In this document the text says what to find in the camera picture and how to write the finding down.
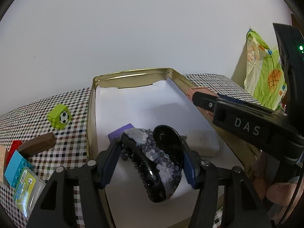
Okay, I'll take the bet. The sequined black hair accessory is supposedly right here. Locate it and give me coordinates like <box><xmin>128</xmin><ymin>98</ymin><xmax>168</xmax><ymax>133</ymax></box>
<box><xmin>120</xmin><ymin>125</ymin><xmax>184</xmax><ymax>203</ymax></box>

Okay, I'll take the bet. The white and tan carton box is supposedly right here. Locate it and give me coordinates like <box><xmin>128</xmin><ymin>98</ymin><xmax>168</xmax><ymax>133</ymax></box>
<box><xmin>0</xmin><ymin>145</ymin><xmax>8</xmax><ymax>187</ymax></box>

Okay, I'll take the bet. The copper embossed tile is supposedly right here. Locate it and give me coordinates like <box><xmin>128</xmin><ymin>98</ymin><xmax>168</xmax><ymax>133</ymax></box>
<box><xmin>186</xmin><ymin>87</ymin><xmax>218</xmax><ymax>119</ymax></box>

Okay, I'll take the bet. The gold metal tin box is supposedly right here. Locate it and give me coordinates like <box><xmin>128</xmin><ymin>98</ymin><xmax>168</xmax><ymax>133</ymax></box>
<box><xmin>88</xmin><ymin>68</ymin><xmax>259</xmax><ymax>227</ymax></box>

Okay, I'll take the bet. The green patterned plastic bag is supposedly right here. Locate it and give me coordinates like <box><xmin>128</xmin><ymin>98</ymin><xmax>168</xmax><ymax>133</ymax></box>
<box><xmin>244</xmin><ymin>29</ymin><xmax>287</xmax><ymax>110</ymax></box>

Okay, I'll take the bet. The blue toy brick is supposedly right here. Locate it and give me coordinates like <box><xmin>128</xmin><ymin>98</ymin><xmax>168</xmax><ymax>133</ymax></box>
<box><xmin>4</xmin><ymin>151</ymin><xmax>33</xmax><ymax>189</ymax></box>

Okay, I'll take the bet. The brown chocolate bar block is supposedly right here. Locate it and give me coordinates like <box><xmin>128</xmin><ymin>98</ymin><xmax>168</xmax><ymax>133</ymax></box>
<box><xmin>17</xmin><ymin>133</ymin><xmax>56</xmax><ymax>158</ymax></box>

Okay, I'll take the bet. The white charger adapter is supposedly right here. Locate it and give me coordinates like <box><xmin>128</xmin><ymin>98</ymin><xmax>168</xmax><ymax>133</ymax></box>
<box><xmin>186</xmin><ymin>130</ymin><xmax>219</xmax><ymax>157</ymax></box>

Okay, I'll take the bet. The person's hand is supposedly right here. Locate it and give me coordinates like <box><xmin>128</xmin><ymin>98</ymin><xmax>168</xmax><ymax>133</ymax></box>
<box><xmin>251</xmin><ymin>152</ymin><xmax>297</xmax><ymax>206</ymax></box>

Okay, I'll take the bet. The green dental floss box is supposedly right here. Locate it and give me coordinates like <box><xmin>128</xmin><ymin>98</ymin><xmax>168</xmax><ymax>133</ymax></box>
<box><xmin>13</xmin><ymin>167</ymin><xmax>46</xmax><ymax>220</ymax></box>

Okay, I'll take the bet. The checkered tablecloth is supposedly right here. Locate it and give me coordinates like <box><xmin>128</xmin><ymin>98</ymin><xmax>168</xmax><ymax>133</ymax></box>
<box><xmin>1</xmin><ymin>70</ymin><xmax>259</xmax><ymax>181</ymax></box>

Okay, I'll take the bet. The purple card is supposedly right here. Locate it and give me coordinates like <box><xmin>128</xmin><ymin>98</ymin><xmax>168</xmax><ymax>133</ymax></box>
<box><xmin>108</xmin><ymin>123</ymin><xmax>134</xmax><ymax>143</ymax></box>

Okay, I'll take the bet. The green toy brick with football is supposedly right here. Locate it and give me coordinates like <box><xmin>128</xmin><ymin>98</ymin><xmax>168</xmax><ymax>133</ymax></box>
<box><xmin>47</xmin><ymin>104</ymin><xmax>72</xmax><ymax>130</ymax></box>

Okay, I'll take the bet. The white paper liner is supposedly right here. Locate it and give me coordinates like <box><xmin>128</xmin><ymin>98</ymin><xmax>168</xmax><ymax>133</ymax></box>
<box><xmin>95</xmin><ymin>77</ymin><xmax>229</xmax><ymax>228</ymax></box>

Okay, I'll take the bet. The red toy brick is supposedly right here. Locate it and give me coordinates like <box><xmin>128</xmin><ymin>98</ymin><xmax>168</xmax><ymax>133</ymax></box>
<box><xmin>6</xmin><ymin>140</ymin><xmax>22</xmax><ymax>166</ymax></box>

